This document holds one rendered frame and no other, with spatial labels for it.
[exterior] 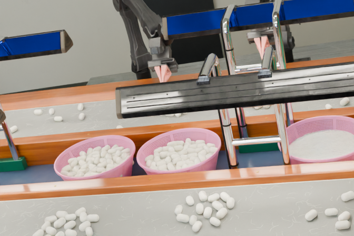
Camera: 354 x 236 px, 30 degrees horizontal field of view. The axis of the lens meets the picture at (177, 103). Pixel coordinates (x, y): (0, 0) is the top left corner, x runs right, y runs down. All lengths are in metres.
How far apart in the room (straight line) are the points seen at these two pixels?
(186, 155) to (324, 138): 0.42
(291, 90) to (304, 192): 0.34
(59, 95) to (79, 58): 1.91
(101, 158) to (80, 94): 0.56
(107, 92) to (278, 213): 1.11
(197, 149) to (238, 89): 0.53
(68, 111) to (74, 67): 2.06
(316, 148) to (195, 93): 0.52
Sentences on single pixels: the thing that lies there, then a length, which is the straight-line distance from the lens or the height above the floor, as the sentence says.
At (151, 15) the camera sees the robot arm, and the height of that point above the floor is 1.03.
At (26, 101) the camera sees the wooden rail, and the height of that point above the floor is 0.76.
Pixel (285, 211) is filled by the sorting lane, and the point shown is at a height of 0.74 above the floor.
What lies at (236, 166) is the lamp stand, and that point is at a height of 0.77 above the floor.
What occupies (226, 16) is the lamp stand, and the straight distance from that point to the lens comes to 2.02.
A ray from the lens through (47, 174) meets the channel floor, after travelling 2.32.
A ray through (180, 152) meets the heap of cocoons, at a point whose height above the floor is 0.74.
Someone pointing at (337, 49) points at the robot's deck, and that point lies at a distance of 2.86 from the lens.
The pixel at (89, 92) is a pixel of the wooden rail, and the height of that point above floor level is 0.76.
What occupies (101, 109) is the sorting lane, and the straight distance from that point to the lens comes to 2.54.
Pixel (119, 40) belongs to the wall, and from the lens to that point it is 4.50.
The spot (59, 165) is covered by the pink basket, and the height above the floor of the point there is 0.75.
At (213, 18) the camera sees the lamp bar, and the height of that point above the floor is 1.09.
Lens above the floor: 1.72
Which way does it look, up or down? 24 degrees down
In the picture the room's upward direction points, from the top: 13 degrees counter-clockwise
